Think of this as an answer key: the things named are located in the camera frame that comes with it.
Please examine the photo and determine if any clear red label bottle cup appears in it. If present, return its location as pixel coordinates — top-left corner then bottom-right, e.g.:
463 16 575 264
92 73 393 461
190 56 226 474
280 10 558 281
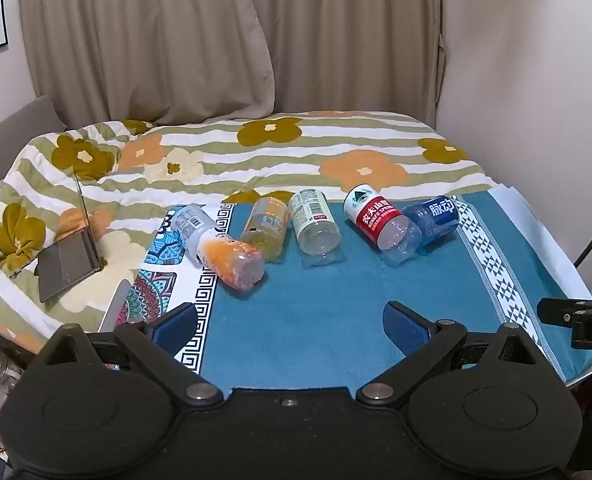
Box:
343 185 423 267

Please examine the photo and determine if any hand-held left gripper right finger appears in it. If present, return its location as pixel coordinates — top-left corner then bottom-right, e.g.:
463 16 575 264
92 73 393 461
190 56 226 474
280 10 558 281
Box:
357 301 551 408

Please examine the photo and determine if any blue plastic bottle cup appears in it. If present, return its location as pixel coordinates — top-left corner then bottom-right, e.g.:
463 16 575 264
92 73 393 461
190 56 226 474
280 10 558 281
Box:
401 195 460 256

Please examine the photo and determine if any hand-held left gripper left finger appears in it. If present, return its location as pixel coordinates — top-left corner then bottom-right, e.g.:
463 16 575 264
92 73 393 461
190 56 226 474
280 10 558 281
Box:
36 302 224 408

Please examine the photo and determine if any white sheet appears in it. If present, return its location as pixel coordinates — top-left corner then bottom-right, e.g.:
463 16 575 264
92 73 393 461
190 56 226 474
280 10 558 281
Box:
490 182 592 387

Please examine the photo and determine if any grey open laptop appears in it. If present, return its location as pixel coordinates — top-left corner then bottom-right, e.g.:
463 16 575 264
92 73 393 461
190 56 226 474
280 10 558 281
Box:
36 172 104 304

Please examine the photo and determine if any clear bottle white label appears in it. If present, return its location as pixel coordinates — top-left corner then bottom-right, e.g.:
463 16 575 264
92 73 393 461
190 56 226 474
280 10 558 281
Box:
288 188 345 267

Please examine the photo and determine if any floral striped blanket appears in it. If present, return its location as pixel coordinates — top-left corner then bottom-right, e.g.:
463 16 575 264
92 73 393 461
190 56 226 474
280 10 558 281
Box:
0 110 499 356

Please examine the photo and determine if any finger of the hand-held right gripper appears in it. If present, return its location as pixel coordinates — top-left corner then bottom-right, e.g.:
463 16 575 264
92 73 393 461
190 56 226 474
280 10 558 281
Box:
538 298 577 329

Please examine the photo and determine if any orange plastic bottle cup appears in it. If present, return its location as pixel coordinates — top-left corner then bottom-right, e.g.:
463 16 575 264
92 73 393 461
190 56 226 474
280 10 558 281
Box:
173 204 267 291

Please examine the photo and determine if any yellow plastic bottle cup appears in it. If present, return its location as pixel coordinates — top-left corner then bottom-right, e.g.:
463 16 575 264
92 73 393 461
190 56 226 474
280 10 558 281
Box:
239 196 291 263

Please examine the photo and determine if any silver tablet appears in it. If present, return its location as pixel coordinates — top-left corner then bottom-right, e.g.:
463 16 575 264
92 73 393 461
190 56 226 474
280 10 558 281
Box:
98 280 133 334

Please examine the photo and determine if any grey headboard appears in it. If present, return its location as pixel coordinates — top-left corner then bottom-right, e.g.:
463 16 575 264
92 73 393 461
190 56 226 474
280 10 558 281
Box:
0 95 68 243

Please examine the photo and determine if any teal patterned tablecloth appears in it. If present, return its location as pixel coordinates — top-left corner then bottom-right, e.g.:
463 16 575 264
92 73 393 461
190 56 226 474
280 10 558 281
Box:
126 192 592 392

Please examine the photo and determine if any beige curtain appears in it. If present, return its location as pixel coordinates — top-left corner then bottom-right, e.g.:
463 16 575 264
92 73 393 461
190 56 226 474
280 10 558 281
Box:
17 0 275 127
243 0 449 123

